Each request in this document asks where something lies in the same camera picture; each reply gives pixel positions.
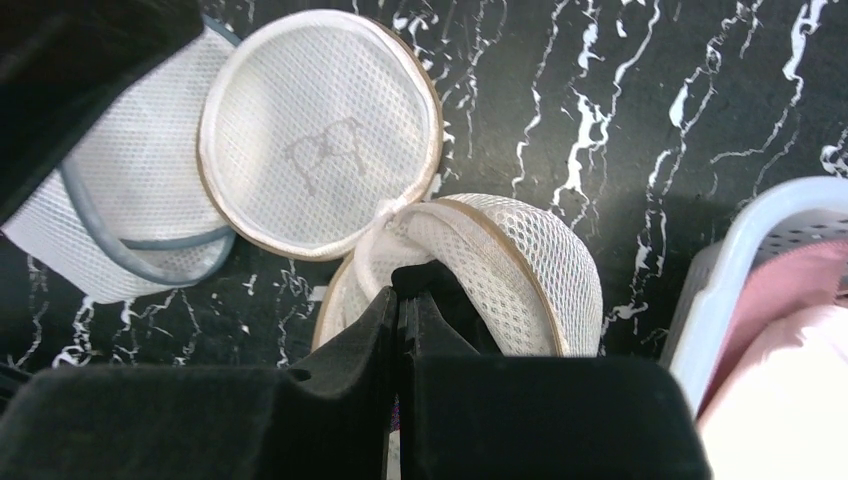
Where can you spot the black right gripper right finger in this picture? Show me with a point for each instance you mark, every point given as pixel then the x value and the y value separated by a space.
pixel 464 415

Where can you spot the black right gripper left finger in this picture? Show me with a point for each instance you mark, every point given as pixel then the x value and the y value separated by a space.
pixel 325 417

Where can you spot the white mesh bag beige zipper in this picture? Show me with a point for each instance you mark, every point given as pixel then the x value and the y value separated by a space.
pixel 320 139

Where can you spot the white plastic laundry basket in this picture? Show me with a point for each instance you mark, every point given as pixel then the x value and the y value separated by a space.
pixel 791 215

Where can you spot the white cloth in basket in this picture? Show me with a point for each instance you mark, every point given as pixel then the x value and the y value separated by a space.
pixel 782 412

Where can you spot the pink garment in basket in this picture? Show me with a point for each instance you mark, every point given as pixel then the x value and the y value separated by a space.
pixel 809 276

